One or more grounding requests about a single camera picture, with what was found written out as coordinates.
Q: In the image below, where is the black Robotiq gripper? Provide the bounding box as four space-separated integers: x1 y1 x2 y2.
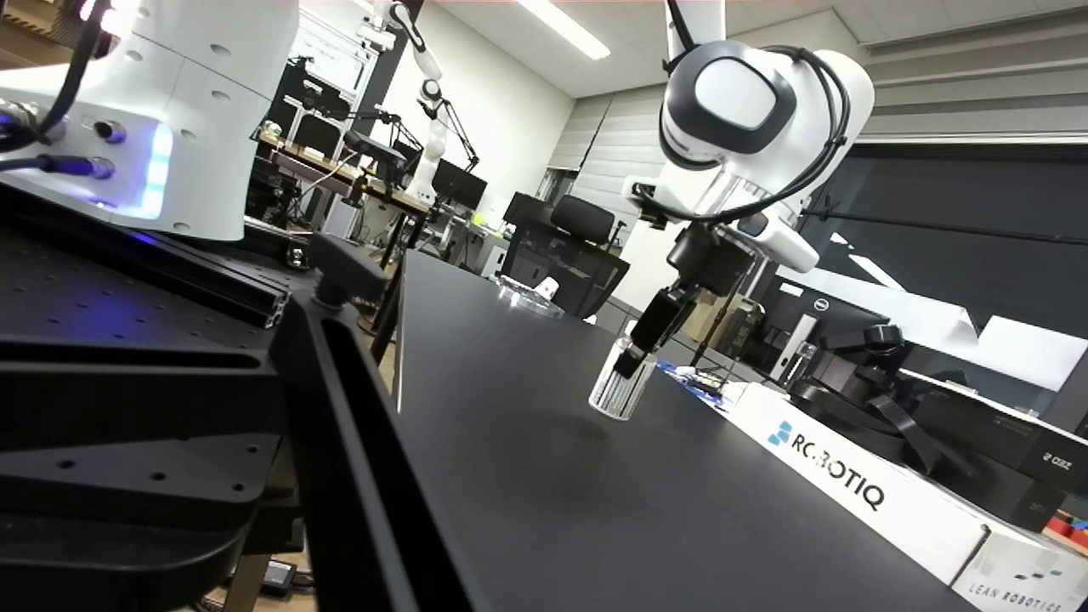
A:
611 221 761 383

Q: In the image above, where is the white pill bottle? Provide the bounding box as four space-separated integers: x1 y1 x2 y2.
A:
586 332 661 424

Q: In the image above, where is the brown cardboard box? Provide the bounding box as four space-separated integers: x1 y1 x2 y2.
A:
674 280 734 348

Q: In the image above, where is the black office chair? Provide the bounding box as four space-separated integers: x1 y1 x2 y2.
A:
499 191 632 322

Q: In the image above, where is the clear plastic item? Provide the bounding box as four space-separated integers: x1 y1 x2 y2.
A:
493 276 563 319

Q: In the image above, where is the black computer monitor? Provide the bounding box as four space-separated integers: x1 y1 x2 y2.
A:
428 156 493 218

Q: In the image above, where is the long white Robotiq box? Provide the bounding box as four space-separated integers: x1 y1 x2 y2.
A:
719 382 997 587

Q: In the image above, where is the ceiling light strip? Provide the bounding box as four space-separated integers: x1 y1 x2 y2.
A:
512 0 617 65

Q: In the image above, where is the black device on box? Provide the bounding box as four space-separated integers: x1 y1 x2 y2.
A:
789 319 1088 536

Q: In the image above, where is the cluttered background desk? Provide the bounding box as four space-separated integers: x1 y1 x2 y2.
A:
249 50 435 269

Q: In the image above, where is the grey window blind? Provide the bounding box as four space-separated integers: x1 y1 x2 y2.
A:
846 8 1088 150

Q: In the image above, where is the white Lean Robotics box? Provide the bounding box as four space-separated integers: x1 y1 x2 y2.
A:
948 525 1088 612

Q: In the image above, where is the red small item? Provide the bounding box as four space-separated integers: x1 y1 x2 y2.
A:
1042 506 1088 557

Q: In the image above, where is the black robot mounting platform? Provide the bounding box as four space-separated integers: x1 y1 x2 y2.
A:
0 179 481 612

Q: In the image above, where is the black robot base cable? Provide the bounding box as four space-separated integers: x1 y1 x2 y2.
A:
0 0 129 178

